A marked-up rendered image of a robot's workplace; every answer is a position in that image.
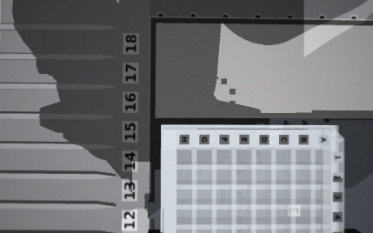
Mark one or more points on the grey perforated base plate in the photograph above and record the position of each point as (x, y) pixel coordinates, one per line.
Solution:
(331, 9)

